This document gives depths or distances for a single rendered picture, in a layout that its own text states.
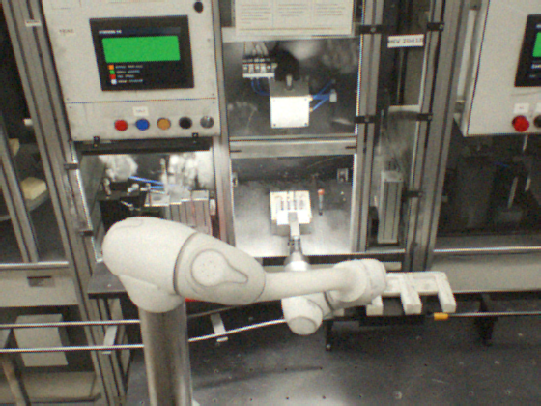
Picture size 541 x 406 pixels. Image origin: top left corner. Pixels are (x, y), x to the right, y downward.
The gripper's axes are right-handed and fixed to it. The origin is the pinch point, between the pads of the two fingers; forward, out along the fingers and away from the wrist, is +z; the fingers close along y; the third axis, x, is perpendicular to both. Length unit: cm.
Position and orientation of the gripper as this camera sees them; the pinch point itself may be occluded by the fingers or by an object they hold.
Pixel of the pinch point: (293, 225)
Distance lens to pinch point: 208.9
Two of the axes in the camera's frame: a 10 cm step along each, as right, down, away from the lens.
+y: -0.3, -8.2, -5.7
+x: -10.0, 0.4, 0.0
